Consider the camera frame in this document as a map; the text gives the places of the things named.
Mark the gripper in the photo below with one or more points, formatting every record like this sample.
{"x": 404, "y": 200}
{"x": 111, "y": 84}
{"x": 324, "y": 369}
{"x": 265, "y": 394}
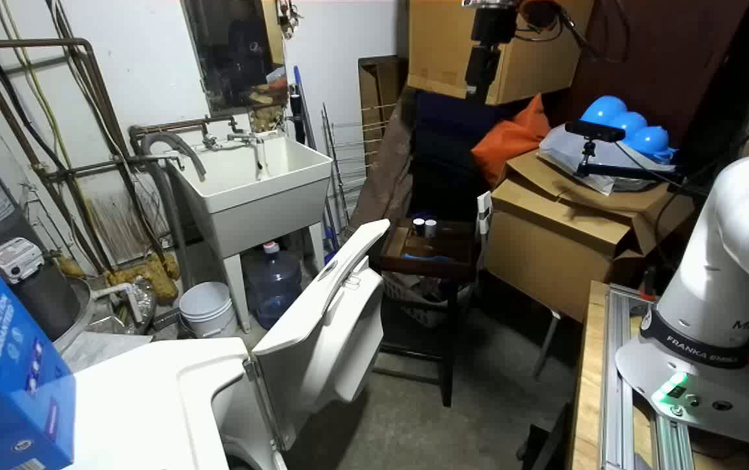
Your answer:
{"x": 494, "y": 25}

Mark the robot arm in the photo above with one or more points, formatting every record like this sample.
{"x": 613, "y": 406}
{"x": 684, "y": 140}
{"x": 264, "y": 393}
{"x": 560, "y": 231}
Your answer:
{"x": 727, "y": 261}

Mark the washing machine lid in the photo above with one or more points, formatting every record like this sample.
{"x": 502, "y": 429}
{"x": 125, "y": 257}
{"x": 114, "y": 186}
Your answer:
{"x": 322, "y": 339}

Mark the white washing machine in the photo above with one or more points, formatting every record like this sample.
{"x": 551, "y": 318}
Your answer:
{"x": 152, "y": 398}

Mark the plain cardboard box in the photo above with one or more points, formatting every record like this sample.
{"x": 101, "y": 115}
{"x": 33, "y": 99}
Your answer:
{"x": 440, "y": 46}

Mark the orange cushion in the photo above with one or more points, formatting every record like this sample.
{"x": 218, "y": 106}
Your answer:
{"x": 508, "y": 147}

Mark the brown wooden board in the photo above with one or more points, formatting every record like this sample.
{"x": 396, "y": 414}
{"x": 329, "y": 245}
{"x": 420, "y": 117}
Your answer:
{"x": 378, "y": 98}

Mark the blue plastic domes in bag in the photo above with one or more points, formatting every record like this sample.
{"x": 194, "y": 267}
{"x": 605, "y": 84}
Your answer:
{"x": 632, "y": 124}

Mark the brown cloth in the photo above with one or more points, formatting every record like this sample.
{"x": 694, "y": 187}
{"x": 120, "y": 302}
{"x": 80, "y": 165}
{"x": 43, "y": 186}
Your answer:
{"x": 384, "y": 176}

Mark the small black white-capped shaker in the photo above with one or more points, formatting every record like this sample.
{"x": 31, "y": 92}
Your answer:
{"x": 430, "y": 228}
{"x": 418, "y": 227}

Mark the large open cardboard box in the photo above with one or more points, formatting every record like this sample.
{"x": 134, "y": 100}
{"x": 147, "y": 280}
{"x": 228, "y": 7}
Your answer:
{"x": 550, "y": 254}

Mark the metal tap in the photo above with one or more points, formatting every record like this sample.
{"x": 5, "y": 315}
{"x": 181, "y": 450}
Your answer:
{"x": 244, "y": 138}

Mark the white utility sink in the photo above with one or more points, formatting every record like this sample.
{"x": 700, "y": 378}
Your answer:
{"x": 257, "y": 196}

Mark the blue water jug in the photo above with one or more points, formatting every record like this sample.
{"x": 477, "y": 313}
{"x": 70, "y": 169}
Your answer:
{"x": 274, "y": 284}

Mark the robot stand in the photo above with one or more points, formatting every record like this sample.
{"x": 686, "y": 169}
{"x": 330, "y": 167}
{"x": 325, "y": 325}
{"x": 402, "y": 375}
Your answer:
{"x": 588, "y": 391}

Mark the white bucket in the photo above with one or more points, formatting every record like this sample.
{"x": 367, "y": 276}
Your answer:
{"x": 206, "y": 310}

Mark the copper pipes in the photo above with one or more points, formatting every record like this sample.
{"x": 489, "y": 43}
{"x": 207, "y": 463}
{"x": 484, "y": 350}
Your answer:
{"x": 91, "y": 85}

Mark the yellow insulation foam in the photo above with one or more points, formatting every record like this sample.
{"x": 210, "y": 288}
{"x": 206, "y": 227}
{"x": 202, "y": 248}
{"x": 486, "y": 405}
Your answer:
{"x": 152, "y": 274}

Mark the white plastic pipe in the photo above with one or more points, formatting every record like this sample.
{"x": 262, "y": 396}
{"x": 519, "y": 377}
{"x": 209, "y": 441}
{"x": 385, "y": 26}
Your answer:
{"x": 123, "y": 294}

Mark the white control box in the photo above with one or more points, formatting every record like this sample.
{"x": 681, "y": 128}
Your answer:
{"x": 15, "y": 259}

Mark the blue cardboard box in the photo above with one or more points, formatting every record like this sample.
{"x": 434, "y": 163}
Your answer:
{"x": 2, "y": 385}

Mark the camera on mount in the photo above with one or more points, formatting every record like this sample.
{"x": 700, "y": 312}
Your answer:
{"x": 595, "y": 131}

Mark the wall mirror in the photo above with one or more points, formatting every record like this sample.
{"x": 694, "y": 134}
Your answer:
{"x": 234, "y": 52}

